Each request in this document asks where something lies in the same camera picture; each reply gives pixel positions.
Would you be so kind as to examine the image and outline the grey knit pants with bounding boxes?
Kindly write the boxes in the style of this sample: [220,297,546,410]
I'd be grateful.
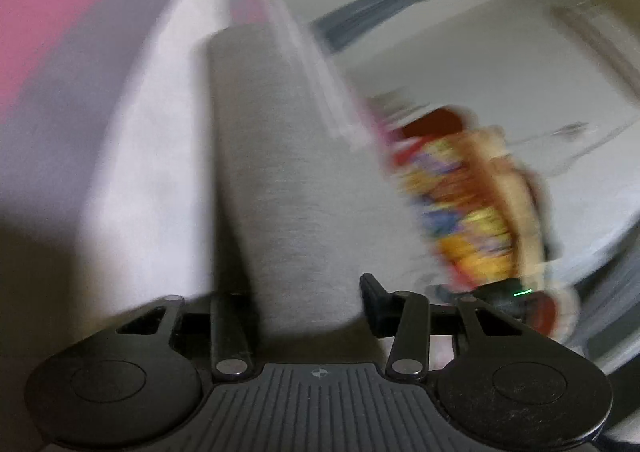
[206,24,398,352]

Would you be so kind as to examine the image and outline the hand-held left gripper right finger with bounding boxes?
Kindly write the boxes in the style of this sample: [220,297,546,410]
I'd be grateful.
[360,273,546,381]

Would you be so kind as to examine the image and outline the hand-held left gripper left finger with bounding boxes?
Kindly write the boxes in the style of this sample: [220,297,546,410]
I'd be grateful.
[100,293,253,380]

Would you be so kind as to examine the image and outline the striped purple pink bedsheet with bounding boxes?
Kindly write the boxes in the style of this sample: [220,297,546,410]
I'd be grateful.
[0,0,401,433]

